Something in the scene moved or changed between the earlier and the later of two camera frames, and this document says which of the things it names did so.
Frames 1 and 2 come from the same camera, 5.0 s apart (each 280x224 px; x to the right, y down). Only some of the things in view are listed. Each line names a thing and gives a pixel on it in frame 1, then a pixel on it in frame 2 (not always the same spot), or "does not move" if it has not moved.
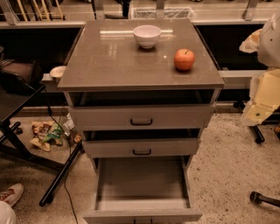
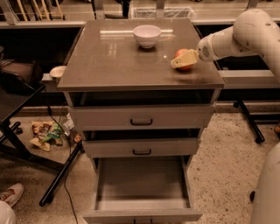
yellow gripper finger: [255, 115] → [188, 58]
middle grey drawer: [142, 147] does not move
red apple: [184, 59] does not move
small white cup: [57, 72] does not move
